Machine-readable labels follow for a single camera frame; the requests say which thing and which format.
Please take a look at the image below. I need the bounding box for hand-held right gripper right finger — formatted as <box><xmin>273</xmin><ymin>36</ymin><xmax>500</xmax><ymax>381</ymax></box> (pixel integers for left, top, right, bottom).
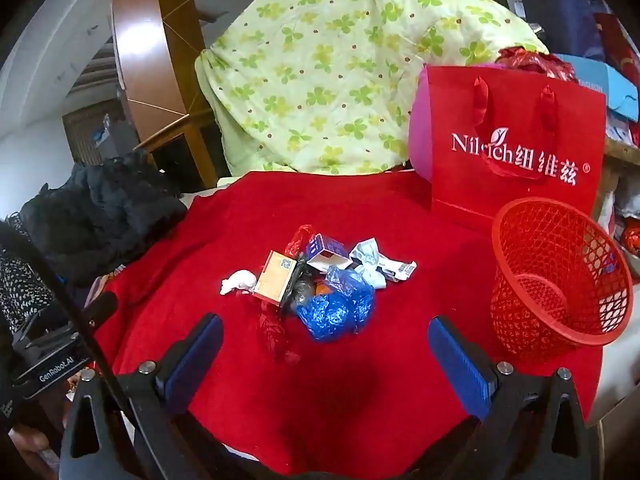
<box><xmin>427</xmin><ymin>315</ymin><xmax>601</xmax><ymax>480</ymax></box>

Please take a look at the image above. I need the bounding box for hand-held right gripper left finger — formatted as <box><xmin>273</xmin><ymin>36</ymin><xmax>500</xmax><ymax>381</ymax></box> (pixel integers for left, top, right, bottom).
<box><xmin>59</xmin><ymin>313</ymin><xmax>225</xmax><ymax>480</ymax></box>

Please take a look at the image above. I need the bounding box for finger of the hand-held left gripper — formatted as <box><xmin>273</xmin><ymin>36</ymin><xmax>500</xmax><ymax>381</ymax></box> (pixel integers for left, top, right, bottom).
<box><xmin>80</xmin><ymin>291</ymin><xmax>119</xmax><ymax>327</ymax></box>

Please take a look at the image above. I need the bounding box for red mesh plastic basket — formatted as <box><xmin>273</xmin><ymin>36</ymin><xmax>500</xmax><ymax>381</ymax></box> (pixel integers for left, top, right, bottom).
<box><xmin>491</xmin><ymin>197</ymin><xmax>635</xmax><ymax>363</ymax></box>

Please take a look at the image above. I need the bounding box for red plastic wrapper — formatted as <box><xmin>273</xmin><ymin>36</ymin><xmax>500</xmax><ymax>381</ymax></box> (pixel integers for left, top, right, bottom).
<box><xmin>256</xmin><ymin>300</ymin><xmax>302</xmax><ymax>362</ymax></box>
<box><xmin>286</xmin><ymin>225</ymin><xmax>315</xmax><ymax>257</ymax></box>

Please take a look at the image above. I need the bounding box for white tissue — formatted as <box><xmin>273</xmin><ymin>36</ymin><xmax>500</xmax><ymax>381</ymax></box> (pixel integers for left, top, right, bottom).
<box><xmin>221</xmin><ymin>270</ymin><xmax>257</xmax><ymax>296</ymax></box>

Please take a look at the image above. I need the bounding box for orange cardboard box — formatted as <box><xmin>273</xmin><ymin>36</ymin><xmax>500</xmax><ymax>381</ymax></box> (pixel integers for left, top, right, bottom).
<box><xmin>252</xmin><ymin>250</ymin><xmax>297</xmax><ymax>306</ymax></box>

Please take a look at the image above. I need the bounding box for black plastic bag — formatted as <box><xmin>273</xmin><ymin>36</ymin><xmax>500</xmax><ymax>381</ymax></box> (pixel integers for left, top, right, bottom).
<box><xmin>280</xmin><ymin>255</ymin><xmax>321</xmax><ymax>316</ymax></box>

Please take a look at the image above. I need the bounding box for blue plastic bag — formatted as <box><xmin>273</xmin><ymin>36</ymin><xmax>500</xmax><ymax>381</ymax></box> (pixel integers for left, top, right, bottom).
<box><xmin>295</xmin><ymin>266</ymin><xmax>376</xmax><ymax>343</ymax></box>

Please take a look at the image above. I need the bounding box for white packet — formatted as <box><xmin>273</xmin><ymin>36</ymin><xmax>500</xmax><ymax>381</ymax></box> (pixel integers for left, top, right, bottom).
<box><xmin>348</xmin><ymin>237</ymin><xmax>418</xmax><ymax>290</ymax></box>

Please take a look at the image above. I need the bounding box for blue and white box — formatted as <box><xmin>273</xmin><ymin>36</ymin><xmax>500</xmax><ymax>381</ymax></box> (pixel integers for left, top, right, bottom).
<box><xmin>305</xmin><ymin>233</ymin><xmax>351</xmax><ymax>272</ymax></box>

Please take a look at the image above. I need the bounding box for person's left hand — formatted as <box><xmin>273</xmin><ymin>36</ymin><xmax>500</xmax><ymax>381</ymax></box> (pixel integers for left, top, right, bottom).
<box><xmin>9</xmin><ymin>425</ymin><xmax>56</xmax><ymax>468</ymax></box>

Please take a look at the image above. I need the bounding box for black dotted cloth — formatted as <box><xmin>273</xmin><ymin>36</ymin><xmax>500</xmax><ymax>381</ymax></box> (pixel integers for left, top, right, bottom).
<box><xmin>0</xmin><ymin>247</ymin><xmax>53</xmax><ymax>331</ymax></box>

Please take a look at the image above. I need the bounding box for black fluffy garment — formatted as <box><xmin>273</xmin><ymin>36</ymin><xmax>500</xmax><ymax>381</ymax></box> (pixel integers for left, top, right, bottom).
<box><xmin>20</xmin><ymin>152</ymin><xmax>188</xmax><ymax>286</ymax></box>

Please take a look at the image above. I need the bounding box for red cloth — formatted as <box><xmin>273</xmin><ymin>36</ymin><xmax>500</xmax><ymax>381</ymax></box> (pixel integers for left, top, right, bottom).
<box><xmin>92</xmin><ymin>170</ymin><xmax>603</xmax><ymax>476</ymax></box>

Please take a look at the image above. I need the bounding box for red paper gift bag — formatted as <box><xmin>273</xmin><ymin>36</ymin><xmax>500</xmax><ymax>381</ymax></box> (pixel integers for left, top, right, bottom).
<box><xmin>417</xmin><ymin>64</ymin><xmax>607</xmax><ymax>233</ymax></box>

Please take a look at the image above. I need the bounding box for wooden table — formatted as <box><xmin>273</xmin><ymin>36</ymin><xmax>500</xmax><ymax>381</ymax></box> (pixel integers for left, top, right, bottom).
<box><xmin>602</xmin><ymin>137</ymin><xmax>640</xmax><ymax>173</ymax></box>

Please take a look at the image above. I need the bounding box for red plastic bag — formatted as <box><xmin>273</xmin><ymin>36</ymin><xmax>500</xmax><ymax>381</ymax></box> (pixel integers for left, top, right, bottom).
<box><xmin>495</xmin><ymin>46</ymin><xmax>578</xmax><ymax>83</ymax></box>

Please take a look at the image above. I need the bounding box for light blue cardboard box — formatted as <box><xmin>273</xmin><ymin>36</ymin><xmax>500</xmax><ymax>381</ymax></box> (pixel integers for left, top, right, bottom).
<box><xmin>552</xmin><ymin>52</ymin><xmax>640</xmax><ymax>122</ymax></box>

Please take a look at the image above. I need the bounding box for green floral quilt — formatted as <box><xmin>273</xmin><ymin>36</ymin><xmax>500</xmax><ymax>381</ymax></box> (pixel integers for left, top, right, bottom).
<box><xmin>195</xmin><ymin>0</ymin><xmax>548</xmax><ymax>176</ymax></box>

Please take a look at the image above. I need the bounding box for red gift box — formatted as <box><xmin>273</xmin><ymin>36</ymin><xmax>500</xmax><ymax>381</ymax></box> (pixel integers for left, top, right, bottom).
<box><xmin>595</xmin><ymin>12</ymin><xmax>640</xmax><ymax>78</ymax></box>

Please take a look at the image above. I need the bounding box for navy tote bag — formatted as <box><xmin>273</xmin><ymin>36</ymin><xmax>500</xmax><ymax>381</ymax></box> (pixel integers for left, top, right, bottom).
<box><xmin>505</xmin><ymin>0</ymin><xmax>607</xmax><ymax>61</ymax></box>

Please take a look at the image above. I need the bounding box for black cable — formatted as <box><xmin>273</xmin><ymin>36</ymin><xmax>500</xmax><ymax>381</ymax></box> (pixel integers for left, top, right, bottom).
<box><xmin>0</xmin><ymin>225</ymin><xmax>138</xmax><ymax>413</ymax></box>

